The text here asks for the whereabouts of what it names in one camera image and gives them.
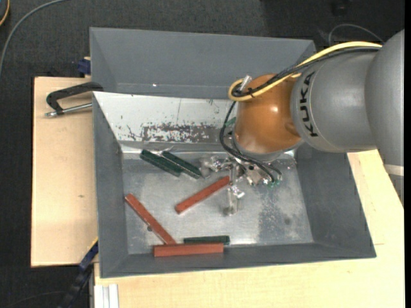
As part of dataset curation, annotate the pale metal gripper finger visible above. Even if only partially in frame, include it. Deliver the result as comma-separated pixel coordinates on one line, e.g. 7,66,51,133
223,184,245,216
200,157,231,176

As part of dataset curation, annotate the dark green flat block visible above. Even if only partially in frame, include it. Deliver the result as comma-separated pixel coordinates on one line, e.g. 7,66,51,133
183,235,231,246
139,149,184,177
161,150,204,180

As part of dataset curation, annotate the red-brown flat block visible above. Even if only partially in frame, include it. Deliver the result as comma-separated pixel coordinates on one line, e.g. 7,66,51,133
124,193,177,245
153,243,225,258
175,175,231,216

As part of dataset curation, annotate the grey metal bin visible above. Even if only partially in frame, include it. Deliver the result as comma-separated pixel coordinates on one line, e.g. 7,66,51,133
89,26,377,278

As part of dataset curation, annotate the pale wood flat board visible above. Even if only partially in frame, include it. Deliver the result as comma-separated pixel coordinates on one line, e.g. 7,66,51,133
30,76,99,268

